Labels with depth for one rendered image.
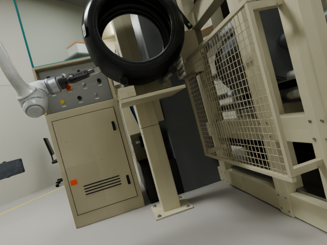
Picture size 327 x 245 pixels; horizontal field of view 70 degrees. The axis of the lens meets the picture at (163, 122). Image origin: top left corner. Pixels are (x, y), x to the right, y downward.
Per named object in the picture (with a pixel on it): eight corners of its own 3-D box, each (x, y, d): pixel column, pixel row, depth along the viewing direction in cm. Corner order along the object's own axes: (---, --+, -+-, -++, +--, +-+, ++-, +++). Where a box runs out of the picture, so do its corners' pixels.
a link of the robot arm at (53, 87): (47, 80, 133) (58, 77, 134) (54, 96, 133) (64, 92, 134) (42, 77, 124) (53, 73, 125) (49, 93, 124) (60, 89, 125)
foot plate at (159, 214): (151, 207, 183) (150, 204, 183) (183, 196, 188) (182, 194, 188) (156, 220, 157) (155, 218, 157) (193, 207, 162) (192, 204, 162)
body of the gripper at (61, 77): (54, 75, 125) (71, 69, 127) (58, 78, 134) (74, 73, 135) (59, 88, 126) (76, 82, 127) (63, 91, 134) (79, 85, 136)
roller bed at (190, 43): (178, 80, 183) (169, 43, 182) (196, 76, 185) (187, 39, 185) (186, 74, 163) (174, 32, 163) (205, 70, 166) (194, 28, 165)
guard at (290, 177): (205, 155, 174) (180, 64, 173) (207, 155, 175) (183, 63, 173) (292, 183, 86) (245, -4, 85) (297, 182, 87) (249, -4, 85)
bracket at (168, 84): (116, 100, 161) (112, 86, 161) (171, 87, 169) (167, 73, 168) (116, 99, 158) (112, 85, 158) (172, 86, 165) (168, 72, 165)
